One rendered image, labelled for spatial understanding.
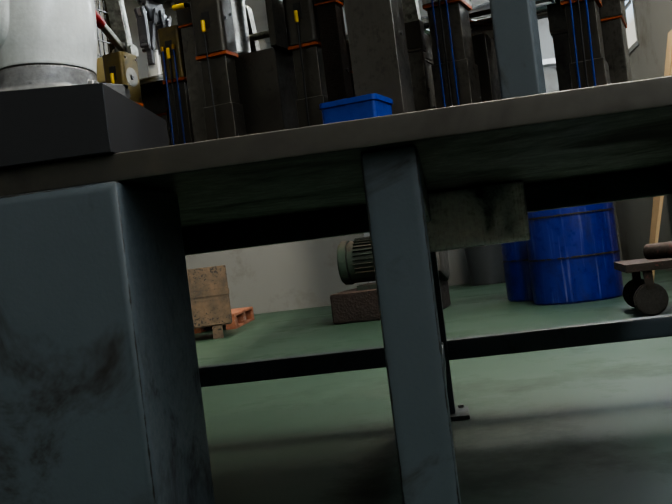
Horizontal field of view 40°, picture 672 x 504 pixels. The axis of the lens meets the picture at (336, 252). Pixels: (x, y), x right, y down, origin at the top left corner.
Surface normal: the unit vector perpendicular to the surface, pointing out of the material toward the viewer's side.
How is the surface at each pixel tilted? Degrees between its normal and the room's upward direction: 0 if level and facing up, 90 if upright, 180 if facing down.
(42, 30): 92
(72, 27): 91
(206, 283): 90
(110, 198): 90
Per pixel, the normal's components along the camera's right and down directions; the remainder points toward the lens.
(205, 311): 0.13, -0.02
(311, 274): -0.11, 0.01
